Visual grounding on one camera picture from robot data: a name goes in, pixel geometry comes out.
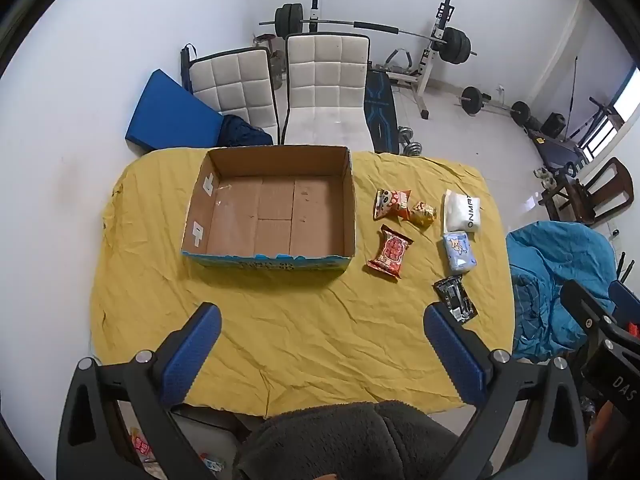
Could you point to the white barbell rack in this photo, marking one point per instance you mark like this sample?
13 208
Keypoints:
430 60

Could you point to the blue foam mat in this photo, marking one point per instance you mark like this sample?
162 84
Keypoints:
167 117

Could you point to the short barbell with black plates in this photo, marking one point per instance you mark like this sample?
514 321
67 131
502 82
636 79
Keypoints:
472 99

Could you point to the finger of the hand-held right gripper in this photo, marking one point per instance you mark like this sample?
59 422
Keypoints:
627 294
585 305

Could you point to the white padded chair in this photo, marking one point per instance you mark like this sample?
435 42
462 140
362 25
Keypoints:
232 85
325 80

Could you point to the black weight bench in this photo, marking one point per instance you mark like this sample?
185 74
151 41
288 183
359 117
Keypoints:
381 110

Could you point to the white tissue pack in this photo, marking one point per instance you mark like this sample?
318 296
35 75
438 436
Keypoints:
462 211

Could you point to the pair of white shoes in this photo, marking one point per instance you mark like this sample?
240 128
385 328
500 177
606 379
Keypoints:
544 177

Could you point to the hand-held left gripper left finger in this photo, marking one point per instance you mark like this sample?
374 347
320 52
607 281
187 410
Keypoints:
192 355

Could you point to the red snack packet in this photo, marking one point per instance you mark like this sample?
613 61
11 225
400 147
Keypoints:
392 252

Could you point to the cardboard box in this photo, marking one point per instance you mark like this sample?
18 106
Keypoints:
272 210

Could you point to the dark wooden chair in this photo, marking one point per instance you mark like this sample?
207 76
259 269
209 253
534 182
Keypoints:
607 185

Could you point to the long barbell with black plates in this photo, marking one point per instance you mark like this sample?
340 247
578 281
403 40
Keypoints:
375 26

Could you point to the small yellow snack packet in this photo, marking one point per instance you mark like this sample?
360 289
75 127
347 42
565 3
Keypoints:
422 214

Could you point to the window with railing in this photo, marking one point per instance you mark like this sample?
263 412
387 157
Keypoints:
617 110

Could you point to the small red packet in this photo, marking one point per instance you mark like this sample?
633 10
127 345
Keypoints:
141 445

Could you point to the black foil packet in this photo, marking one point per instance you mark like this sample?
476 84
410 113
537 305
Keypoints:
455 297

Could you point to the light blue tissue pack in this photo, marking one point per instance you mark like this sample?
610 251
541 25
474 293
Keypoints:
459 252

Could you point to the dark blue cloth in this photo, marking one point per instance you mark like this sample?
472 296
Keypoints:
242 132

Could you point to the black treadmill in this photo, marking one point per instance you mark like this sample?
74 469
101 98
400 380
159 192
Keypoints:
557 150

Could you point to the small brown stool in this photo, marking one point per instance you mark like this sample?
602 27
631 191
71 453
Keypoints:
263 42

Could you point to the person's dark fleece clothing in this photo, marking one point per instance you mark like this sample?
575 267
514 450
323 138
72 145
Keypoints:
360 440

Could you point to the teal blanket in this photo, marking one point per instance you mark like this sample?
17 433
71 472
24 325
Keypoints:
550 265

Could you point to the orange panda snack packet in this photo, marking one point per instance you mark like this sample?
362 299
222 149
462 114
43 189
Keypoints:
391 203

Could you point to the black folded pole tool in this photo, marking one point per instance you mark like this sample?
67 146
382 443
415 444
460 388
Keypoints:
186 65

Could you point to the yellow tablecloth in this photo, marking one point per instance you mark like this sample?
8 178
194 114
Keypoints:
300 325

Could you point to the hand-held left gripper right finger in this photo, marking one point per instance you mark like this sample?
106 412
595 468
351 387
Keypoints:
452 355

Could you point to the black speaker box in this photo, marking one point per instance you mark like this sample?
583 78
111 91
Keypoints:
553 124

